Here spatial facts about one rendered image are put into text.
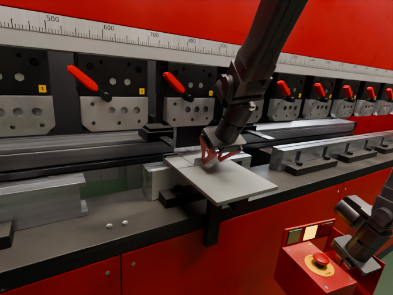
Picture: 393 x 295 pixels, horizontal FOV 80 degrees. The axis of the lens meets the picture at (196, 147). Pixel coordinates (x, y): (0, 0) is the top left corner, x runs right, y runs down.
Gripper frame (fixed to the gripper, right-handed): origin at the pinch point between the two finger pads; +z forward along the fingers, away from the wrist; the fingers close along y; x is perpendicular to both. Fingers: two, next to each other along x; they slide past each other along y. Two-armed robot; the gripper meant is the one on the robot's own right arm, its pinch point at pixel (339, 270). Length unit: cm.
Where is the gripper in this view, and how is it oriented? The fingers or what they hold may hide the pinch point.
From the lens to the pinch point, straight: 86.9
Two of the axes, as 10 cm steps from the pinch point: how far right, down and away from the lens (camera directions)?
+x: -9.3, 0.5, -3.6
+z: -1.7, 8.3, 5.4
